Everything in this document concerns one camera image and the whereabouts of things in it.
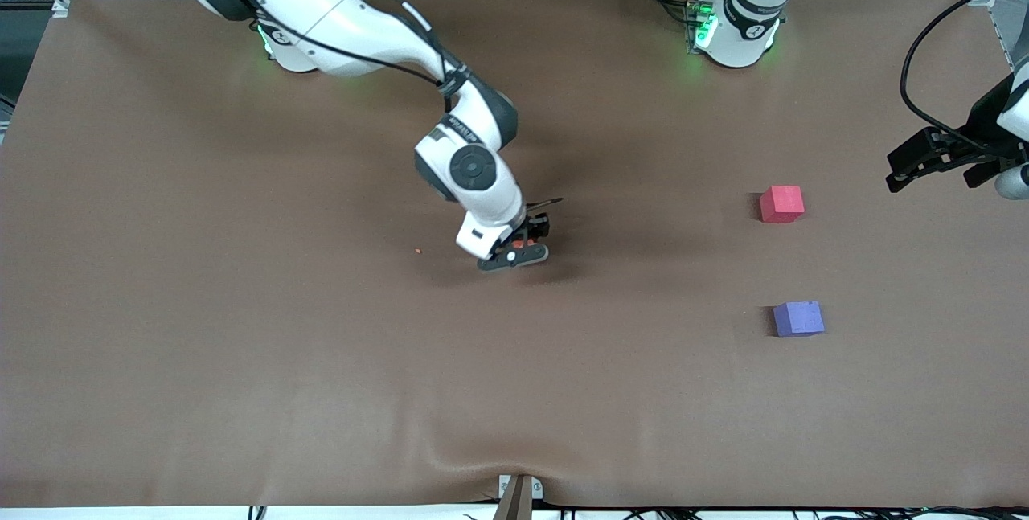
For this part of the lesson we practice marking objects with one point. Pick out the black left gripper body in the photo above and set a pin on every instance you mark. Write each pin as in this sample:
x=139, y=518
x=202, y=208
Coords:
x=983, y=124

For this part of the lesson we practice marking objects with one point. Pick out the orange foam block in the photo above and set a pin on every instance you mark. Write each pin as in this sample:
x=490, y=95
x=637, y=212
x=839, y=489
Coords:
x=519, y=244

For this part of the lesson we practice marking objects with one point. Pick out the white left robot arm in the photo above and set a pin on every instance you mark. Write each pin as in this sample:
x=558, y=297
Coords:
x=744, y=30

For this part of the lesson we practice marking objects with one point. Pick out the red foam block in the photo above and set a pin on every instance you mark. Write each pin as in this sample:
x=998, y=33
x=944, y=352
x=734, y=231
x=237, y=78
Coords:
x=781, y=205

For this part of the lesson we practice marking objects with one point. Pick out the purple foam block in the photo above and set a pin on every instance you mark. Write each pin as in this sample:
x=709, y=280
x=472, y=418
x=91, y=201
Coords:
x=798, y=319

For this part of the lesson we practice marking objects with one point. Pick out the brown table mat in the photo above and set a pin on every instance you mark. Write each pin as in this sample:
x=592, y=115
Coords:
x=241, y=343

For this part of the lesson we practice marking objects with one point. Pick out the metal table clamp bracket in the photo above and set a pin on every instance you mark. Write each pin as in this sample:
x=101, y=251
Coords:
x=505, y=488

